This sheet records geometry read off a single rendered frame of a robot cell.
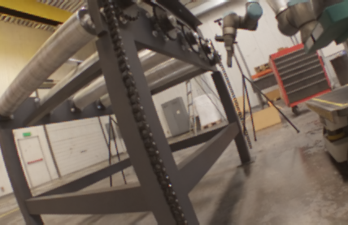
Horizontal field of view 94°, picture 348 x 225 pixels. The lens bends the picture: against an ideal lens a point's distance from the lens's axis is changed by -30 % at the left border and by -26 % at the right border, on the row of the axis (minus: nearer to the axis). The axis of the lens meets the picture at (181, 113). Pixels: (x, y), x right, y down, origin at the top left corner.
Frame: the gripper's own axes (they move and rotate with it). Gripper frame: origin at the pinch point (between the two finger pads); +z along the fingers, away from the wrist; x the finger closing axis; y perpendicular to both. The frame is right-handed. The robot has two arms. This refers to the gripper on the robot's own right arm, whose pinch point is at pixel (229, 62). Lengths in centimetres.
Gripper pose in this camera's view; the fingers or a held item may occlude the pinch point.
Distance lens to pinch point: 127.2
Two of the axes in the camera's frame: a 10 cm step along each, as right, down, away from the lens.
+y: 9.4, 0.7, -3.2
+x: 3.2, 0.6, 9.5
